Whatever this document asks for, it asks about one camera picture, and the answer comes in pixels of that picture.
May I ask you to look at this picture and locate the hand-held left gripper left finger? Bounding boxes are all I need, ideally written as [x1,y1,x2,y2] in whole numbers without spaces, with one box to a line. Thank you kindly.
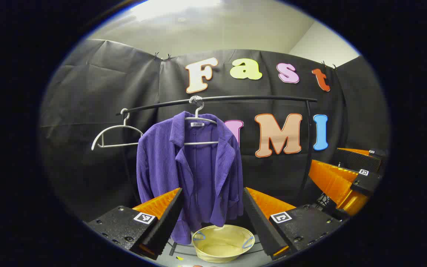
[87,187,184,260]

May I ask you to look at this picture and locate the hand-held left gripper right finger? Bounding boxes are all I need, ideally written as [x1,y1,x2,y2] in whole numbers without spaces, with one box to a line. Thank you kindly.
[242,187,344,260]

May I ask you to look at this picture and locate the cream round laundry hamper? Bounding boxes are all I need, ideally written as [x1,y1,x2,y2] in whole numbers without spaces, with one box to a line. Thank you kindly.
[192,224,255,264]

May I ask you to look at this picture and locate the purple ribbed jacket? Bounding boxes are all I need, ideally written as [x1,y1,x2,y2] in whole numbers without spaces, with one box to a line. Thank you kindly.
[136,111,244,245]

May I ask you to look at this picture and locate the black metal clothes rack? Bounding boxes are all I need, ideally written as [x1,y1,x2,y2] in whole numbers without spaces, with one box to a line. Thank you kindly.
[116,95,318,208]

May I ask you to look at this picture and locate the black backdrop cloth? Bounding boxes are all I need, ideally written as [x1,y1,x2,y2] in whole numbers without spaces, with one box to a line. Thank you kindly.
[39,39,390,223]

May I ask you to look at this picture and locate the tangled black cables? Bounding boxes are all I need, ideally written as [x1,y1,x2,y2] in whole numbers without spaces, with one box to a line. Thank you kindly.
[315,193,333,209]

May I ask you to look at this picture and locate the white wire clothes hanger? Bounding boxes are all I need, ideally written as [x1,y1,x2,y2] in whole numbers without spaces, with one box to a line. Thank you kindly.
[91,108,145,151]
[184,96,220,146]

